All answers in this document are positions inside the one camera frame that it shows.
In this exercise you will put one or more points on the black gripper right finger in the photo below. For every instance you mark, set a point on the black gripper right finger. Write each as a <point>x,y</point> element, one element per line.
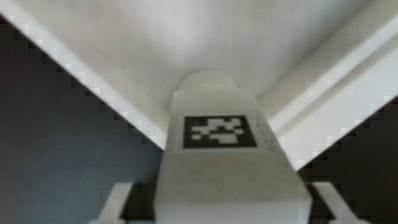
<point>342,213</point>

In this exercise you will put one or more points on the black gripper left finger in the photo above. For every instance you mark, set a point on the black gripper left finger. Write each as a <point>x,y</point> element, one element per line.
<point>129,207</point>

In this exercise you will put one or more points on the white table leg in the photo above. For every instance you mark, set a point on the white table leg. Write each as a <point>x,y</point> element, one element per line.
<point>228,183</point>

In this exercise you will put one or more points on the white square table top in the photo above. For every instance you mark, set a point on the white square table top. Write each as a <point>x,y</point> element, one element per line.
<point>308,51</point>

